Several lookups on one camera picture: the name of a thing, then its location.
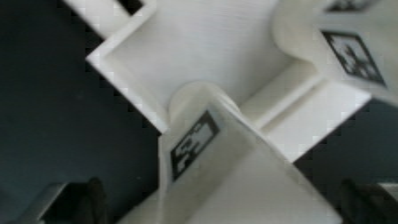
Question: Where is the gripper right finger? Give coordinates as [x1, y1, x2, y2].
[337, 179, 398, 224]

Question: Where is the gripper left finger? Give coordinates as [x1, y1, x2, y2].
[16, 178, 110, 224]

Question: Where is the white chair leg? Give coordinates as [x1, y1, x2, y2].
[316, 0, 398, 107]
[117, 82, 343, 224]

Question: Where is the white chair seat block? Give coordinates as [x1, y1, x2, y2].
[62, 0, 369, 161]

